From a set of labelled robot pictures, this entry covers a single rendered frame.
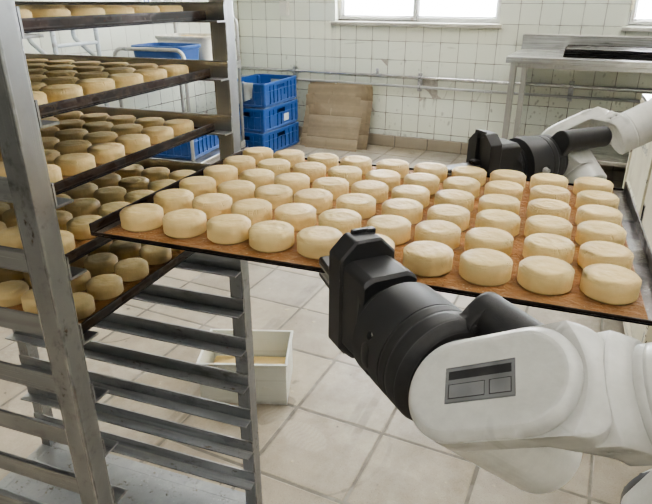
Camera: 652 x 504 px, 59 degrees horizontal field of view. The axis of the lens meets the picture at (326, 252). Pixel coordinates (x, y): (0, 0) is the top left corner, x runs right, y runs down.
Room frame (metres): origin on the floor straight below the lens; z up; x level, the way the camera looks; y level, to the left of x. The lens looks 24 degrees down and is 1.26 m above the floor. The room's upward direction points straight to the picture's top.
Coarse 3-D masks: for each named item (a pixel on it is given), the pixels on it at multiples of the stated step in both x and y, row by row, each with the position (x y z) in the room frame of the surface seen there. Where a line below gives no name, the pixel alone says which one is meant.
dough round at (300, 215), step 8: (280, 208) 0.66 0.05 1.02; (288, 208) 0.66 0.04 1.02; (296, 208) 0.66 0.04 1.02; (304, 208) 0.66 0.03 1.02; (312, 208) 0.66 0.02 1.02; (280, 216) 0.64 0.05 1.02; (288, 216) 0.63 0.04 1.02; (296, 216) 0.63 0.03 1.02; (304, 216) 0.64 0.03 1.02; (312, 216) 0.64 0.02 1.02; (296, 224) 0.63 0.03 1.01; (304, 224) 0.63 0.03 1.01; (312, 224) 0.64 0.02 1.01
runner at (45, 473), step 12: (0, 456) 0.69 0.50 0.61; (12, 456) 0.71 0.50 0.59; (12, 468) 0.68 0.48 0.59; (24, 468) 0.67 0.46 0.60; (36, 468) 0.66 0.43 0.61; (48, 468) 0.66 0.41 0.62; (48, 480) 0.66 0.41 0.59; (60, 480) 0.65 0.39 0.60; (72, 480) 0.64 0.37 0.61; (120, 492) 0.64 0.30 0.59
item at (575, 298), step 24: (480, 192) 0.78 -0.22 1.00; (528, 192) 0.78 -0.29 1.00; (168, 240) 0.61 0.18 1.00; (192, 240) 0.61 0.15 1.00; (312, 264) 0.54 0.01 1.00; (456, 264) 0.54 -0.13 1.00; (576, 264) 0.54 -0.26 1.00; (456, 288) 0.49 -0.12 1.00; (480, 288) 0.49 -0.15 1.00; (504, 288) 0.49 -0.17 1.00; (576, 288) 0.49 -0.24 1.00; (624, 312) 0.44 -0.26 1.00
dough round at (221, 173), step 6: (210, 168) 0.83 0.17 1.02; (216, 168) 0.83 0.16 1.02; (222, 168) 0.83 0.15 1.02; (228, 168) 0.83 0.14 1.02; (234, 168) 0.83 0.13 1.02; (204, 174) 0.82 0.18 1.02; (210, 174) 0.81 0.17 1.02; (216, 174) 0.81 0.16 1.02; (222, 174) 0.81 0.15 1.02; (228, 174) 0.81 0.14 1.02; (234, 174) 0.82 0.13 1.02; (216, 180) 0.81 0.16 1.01; (222, 180) 0.81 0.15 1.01; (228, 180) 0.81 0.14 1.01
